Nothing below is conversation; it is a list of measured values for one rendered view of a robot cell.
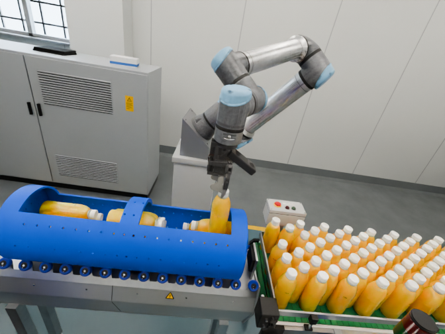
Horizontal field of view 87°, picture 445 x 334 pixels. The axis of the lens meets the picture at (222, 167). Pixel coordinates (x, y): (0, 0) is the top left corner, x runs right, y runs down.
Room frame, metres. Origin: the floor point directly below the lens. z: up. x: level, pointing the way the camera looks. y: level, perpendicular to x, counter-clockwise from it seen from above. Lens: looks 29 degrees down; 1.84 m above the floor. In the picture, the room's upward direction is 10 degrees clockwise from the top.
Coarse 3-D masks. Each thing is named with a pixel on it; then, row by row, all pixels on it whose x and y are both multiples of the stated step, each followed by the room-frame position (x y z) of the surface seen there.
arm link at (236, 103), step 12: (228, 96) 0.66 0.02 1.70; (240, 96) 0.66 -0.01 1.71; (252, 96) 0.73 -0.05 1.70; (228, 108) 0.66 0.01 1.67; (240, 108) 0.66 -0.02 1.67; (252, 108) 0.72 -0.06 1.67; (228, 120) 0.66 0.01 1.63; (240, 120) 0.67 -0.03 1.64; (228, 132) 0.66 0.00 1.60; (240, 132) 0.67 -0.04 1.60
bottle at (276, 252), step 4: (272, 248) 0.77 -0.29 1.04; (276, 248) 0.75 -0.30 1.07; (280, 248) 0.74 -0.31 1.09; (272, 252) 0.75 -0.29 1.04; (276, 252) 0.74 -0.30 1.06; (280, 252) 0.73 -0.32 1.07; (272, 256) 0.74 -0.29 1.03; (276, 256) 0.73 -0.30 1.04; (280, 256) 0.73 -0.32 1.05; (268, 260) 0.75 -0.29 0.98; (272, 260) 0.73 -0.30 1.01; (272, 264) 0.73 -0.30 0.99; (264, 268) 0.77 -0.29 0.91; (272, 268) 0.73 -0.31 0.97
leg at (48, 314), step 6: (42, 306) 0.67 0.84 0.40; (42, 312) 0.67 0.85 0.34; (48, 312) 0.68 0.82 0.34; (54, 312) 0.71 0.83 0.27; (42, 318) 0.67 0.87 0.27; (48, 318) 0.68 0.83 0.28; (54, 318) 0.70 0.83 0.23; (48, 324) 0.67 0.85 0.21; (54, 324) 0.69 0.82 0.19; (48, 330) 0.67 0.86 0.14; (54, 330) 0.68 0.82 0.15; (60, 330) 0.71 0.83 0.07
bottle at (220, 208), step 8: (216, 200) 0.69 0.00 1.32; (224, 200) 0.69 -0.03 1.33; (216, 208) 0.68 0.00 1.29; (224, 208) 0.67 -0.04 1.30; (216, 216) 0.67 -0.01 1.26; (224, 216) 0.68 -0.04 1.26; (216, 224) 0.67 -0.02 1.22; (224, 224) 0.68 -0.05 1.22; (216, 232) 0.67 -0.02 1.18; (224, 232) 0.69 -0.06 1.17
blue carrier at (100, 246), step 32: (32, 192) 0.65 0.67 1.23; (0, 224) 0.53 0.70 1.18; (32, 224) 0.55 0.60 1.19; (64, 224) 0.56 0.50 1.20; (96, 224) 0.58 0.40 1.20; (128, 224) 0.60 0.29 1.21; (32, 256) 0.51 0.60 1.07; (64, 256) 0.52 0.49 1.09; (96, 256) 0.53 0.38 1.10; (128, 256) 0.54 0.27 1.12; (160, 256) 0.56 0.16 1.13; (192, 256) 0.57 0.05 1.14; (224, 256) 0.59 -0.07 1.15
